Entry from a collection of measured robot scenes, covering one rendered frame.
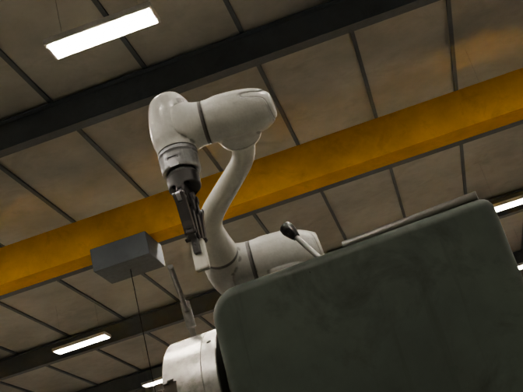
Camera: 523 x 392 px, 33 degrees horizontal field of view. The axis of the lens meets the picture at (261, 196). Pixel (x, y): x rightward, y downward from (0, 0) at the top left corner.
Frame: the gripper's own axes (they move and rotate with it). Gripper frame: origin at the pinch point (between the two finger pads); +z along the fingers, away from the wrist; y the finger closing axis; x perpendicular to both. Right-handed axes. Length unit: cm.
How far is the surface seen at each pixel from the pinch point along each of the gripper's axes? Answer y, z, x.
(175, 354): -4.3, 17.7, -11.4
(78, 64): -718, -670, -333
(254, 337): 5.7, 23.5, 9.0
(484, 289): 6, 29, 53
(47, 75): -716, -670, -378
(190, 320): -12.2, 8.5, -9.4
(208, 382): -0.9, 26.8, -4.4
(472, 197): 5, 10, 57
